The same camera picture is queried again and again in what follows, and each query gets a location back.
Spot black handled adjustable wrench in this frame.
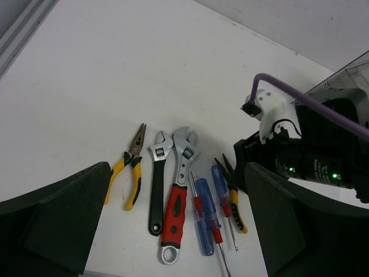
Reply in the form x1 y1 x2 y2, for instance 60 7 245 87
148 130 173 236

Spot yellow combination pliers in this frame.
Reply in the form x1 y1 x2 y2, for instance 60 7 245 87
103 123 147 211

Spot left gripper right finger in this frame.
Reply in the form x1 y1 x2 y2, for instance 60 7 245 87
244 163 368 276

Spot yellow needle nose pliers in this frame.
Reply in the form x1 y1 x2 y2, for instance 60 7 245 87
214 154 248 234

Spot small blue screwdriver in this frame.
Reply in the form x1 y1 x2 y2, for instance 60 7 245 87
211 164 238 251

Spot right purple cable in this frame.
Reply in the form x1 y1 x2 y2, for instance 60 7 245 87
250 73 369 137

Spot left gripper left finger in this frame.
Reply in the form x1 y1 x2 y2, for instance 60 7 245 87
1 162 111 276

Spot aluminium table frame rail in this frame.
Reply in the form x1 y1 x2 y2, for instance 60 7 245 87
1 1 58 78

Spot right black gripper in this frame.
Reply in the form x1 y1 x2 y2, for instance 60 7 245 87
231 129 288 193

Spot clear plastic drawer container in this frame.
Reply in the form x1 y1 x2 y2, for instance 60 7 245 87
305 51 368 103

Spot large blue screwdriver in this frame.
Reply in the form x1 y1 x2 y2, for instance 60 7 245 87
189 170 231 276

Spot red handled adjustable wrench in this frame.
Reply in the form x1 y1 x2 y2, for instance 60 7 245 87
160 126 201 265

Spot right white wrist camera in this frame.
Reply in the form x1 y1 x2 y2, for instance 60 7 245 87
241 89 299 145

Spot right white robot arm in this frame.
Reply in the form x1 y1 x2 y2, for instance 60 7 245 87
229 91 368 203

